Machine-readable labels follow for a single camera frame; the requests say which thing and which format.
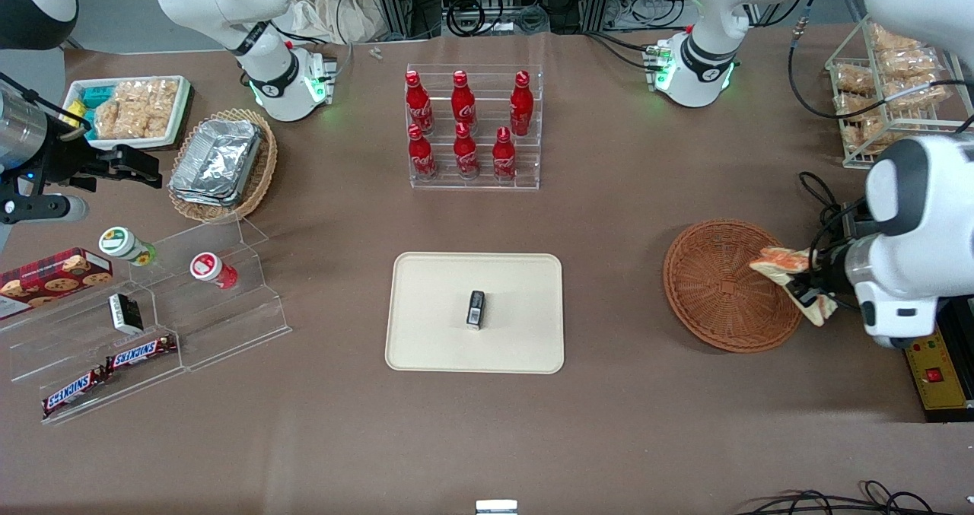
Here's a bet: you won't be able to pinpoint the long black arm cable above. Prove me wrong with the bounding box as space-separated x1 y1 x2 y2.
786 0 974 122

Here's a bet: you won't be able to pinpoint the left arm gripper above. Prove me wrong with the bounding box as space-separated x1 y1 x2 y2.
787 237 861 310

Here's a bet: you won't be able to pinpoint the rice cracker packet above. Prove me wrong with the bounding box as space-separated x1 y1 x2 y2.
92 78 180 141

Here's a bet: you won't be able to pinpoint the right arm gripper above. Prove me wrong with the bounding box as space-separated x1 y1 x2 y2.
29 129 164 194

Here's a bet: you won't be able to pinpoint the fried snack packet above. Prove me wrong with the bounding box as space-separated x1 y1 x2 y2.
833 64 877 95
867 23 923 53
881 74 953 111
875 47 943 76
837 113 890 156

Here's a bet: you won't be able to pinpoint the white snack tray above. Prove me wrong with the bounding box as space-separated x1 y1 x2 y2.
63 75 193 152

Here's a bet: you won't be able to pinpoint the cream rectangular serving tray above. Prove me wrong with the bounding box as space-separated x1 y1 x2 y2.
384 252 565 375

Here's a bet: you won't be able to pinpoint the aluminium foil container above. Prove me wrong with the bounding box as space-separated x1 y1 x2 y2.
170 119 265 209

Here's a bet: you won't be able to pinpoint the green lid yogurt cup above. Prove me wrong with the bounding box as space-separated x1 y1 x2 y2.
99 227 158 267

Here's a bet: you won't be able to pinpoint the beige cloth bag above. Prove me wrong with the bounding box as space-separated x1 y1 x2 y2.
288 0 382 45

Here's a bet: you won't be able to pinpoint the Snickers chocolate bar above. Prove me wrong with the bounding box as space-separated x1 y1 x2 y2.
41 367 112 418
105 335 178 371

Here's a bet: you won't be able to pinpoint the black white small carton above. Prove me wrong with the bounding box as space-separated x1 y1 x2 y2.
108 293 145 335

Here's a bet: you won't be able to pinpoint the black cable bundle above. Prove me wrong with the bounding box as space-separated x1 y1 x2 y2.
797 170 870 272

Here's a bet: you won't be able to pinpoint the red cola bottle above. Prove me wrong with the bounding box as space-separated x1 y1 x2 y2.
509 70 536 138
454 122 481 180
492 126 519 183
405 70 435 136
408 124 439 182
451 69 478 130

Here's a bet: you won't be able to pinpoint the black yellow control box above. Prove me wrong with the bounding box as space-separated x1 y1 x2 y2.
903 302 974 424

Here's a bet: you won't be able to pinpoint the plastic triangle sandwich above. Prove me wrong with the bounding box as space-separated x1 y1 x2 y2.
749 246 839 328

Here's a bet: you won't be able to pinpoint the red white yogurt cup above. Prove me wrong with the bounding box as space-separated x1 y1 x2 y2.
189 252 239 290

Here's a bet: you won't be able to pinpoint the clear acrylic step shelf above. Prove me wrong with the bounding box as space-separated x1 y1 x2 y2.
0 217 292 426

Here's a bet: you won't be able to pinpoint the clear acrylic bottle rack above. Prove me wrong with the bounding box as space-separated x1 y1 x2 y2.
406 64 544 191

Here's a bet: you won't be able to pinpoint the white wire rack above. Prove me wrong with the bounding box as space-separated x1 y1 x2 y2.
825 14 974 170

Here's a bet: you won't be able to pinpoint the red cookie box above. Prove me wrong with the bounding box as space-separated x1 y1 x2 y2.
0 248 114 321

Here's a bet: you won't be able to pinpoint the teal snack packet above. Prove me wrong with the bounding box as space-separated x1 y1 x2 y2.
75 84 116 110

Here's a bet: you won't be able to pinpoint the round brown wicker basket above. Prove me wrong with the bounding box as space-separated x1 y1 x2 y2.
663 219 805 354

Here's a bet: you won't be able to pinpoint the oval light wicker basket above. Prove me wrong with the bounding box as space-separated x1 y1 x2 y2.
167 108 279 224

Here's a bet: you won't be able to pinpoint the black cables at table edge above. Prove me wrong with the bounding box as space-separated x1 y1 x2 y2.
734 480 941 515

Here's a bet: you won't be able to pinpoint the black coiled cable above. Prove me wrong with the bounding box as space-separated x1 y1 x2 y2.
445 0 489 39

